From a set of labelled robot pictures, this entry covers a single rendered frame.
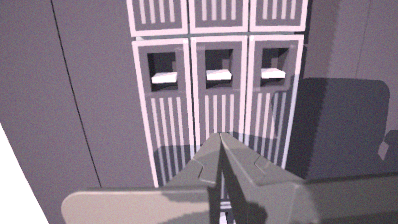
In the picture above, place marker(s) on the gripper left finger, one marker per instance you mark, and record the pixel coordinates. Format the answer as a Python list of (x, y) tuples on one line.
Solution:
[(193, 196)]

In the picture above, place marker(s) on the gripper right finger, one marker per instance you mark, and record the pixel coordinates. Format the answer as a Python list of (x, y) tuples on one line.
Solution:
[(260, 191)]

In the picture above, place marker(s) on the black metal rack frame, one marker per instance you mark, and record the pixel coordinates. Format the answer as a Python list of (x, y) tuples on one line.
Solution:
[(70, 105)]

